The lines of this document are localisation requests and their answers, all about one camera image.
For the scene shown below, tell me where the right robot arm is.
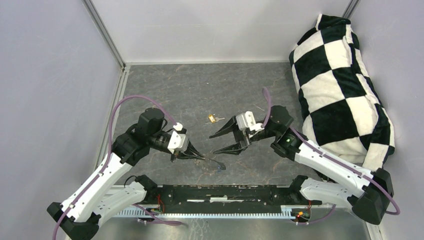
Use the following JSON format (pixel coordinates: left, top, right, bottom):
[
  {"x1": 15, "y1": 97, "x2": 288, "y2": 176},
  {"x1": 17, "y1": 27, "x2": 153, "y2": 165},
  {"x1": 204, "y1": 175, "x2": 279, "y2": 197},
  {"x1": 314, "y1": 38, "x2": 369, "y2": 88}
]
[{"x1": 210, "y1": 105, "x2": 395, "y2": 225}]

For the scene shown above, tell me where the metal keyring plate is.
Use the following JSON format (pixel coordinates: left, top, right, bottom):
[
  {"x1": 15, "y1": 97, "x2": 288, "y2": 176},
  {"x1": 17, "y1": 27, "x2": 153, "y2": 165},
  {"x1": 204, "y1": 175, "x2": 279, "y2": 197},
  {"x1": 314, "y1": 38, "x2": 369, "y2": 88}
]
[{"x1": 202, "y1": 157, "x2": 227, "y2": 171}]

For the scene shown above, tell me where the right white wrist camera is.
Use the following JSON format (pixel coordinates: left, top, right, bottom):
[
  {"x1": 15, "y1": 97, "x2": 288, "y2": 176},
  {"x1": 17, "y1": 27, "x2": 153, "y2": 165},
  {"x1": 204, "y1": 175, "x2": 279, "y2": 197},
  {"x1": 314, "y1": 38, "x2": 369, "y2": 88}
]
[{"x1": 235, "y1": 111, "x2": 265, "y2": 132}]

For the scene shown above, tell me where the yellow capped key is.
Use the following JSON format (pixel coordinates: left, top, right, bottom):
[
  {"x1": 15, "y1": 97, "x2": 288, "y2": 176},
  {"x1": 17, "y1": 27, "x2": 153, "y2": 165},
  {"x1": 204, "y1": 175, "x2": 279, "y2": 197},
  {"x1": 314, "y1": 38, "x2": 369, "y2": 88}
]
[{"x1": 208, "y1": 114, "x2": 225, "y2": 123}]

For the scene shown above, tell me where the white slotted cable duct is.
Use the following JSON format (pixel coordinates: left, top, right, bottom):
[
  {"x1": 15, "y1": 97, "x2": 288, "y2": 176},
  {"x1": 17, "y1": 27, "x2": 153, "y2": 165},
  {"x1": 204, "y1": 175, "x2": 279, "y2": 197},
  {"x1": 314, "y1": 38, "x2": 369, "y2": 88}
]
[{"x1": 114, "y1": 205, "x2": 305, "y2": 220}]

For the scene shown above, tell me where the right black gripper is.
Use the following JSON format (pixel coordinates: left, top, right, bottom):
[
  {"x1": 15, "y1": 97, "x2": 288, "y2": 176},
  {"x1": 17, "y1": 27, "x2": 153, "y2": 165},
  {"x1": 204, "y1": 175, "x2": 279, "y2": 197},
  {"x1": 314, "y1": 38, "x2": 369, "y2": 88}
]
[{"x1": 209, "y1": 115, "x2": 279, "y2": 156}]

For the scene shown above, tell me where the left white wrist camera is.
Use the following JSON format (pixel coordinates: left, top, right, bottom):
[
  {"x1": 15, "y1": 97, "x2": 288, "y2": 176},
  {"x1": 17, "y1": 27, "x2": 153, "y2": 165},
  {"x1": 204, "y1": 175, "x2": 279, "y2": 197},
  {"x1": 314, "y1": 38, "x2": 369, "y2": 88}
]
[{"x1": 167, "y1": 122, "x2": 189, "y2": 154}]

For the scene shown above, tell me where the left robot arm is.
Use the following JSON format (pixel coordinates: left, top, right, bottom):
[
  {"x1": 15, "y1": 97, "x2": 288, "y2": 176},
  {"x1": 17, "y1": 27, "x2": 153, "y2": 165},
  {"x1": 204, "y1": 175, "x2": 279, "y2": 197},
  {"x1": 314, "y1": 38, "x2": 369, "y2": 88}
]
[{"x1": 47, "y1": 107, "x2": 205, "y2": 240}]

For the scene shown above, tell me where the red wired circuit board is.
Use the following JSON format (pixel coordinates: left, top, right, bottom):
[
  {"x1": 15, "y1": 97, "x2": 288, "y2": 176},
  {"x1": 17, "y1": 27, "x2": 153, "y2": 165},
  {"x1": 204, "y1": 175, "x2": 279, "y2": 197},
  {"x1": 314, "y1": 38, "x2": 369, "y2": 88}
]
[{"x1": 294, "y1": 209, "x2": 311, "y2": 223}]

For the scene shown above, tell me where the black white checkered blanket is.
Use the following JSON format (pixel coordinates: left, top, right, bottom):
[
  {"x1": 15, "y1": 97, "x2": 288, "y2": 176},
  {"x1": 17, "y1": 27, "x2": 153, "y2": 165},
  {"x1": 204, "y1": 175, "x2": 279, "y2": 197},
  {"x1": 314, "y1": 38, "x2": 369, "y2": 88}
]
[{"x1": 289, "y1": 14, "x2": 395, "y2": 171}]

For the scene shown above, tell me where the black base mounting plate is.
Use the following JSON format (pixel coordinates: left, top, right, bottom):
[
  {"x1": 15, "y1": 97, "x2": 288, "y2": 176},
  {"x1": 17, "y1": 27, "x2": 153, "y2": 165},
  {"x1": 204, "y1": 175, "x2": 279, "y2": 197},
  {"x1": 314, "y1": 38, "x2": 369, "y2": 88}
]
[{"x1": 140, "y1": 184, "x2": 322, "y2": 214}]

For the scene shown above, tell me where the aluminium frame rail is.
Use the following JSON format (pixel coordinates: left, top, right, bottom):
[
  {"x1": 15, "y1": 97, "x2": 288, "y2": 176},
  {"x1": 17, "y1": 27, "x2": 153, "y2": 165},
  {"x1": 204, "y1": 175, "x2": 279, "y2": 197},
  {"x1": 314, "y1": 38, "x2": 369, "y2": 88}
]
[{"x1": 82, "y1": 0, "x2": 126, "y2": 70}]

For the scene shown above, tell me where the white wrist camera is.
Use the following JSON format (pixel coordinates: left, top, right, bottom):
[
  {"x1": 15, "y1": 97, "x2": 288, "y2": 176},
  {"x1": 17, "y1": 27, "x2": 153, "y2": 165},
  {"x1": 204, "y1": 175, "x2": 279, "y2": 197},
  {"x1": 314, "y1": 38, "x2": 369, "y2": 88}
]
[
  {"x1": 167, "y1": 122, "x2": 189, "y2": 154},
  {"x1": 235, "y1": 111, "x2": 265, "y2": 132}
]

